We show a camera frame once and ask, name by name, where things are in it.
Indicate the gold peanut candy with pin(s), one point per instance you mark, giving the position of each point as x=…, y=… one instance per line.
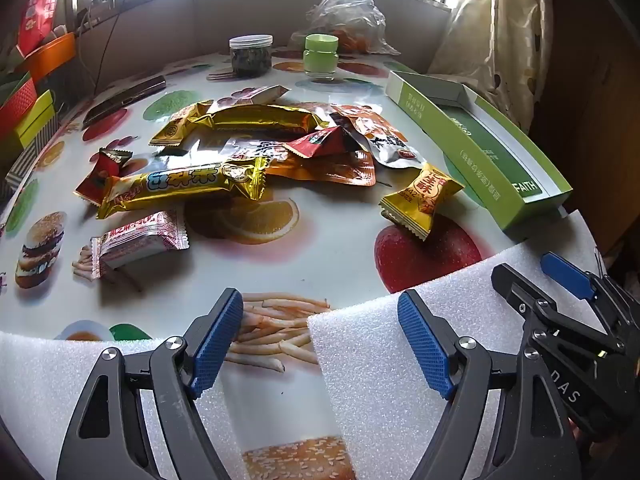
x=180, y=124

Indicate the white pink sesame nougat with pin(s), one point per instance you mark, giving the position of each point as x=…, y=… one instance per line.
x=261, y=95

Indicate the dark jar white lid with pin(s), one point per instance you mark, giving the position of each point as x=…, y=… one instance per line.
x=251, y=55

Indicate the silver orange snack pouch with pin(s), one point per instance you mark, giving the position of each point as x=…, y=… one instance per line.
x=388, y=146

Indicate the red snack packet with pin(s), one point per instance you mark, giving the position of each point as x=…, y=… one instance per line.
x=323, y=142

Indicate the black smartphone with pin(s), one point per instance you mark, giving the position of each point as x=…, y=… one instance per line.
x=122, y=99

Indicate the cream patterned curtain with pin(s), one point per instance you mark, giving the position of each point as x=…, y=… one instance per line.
x=501, y=49

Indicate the yellow peanut crisp candy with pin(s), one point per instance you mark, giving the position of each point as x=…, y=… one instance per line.
x=414, y=207

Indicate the clear plastic bag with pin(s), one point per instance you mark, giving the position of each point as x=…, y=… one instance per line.
x=359, y=25

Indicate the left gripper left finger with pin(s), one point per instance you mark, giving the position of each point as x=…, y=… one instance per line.
x=107, y=437

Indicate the red woven box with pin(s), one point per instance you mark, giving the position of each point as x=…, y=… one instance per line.
x=18, y=96

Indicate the orange konjac snack pouch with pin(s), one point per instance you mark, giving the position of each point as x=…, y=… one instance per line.
x=349, y=168

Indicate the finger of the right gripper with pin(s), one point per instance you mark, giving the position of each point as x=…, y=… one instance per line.
x=525, y=304
x=567, y=274

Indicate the pink white nougat candy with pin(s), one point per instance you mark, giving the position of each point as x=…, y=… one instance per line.
x=164, y=231

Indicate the green glass jar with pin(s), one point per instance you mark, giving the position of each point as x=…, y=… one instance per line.
x=320, y=56

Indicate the striped box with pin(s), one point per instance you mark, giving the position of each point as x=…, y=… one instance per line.
x=20, y=168

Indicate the green white cardboard box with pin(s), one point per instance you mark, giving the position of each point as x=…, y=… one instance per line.
x=511, y=176

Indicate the yellow green box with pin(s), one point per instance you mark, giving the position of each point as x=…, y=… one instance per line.
x=15, y=141

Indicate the white foam sheet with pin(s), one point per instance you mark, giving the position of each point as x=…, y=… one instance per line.
x=368, y=388

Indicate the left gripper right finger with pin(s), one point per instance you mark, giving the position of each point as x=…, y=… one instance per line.
x=532, y=437

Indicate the orange storage box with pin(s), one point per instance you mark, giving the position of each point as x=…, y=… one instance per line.
x=49, y=57

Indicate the red snack bag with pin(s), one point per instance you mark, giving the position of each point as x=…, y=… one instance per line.
x=36, y=23

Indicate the red black small snack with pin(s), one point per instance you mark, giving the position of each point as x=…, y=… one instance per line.
x=108, y=164

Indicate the long gold rice bar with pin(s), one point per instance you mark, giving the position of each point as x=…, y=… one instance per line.
x=141, y=191

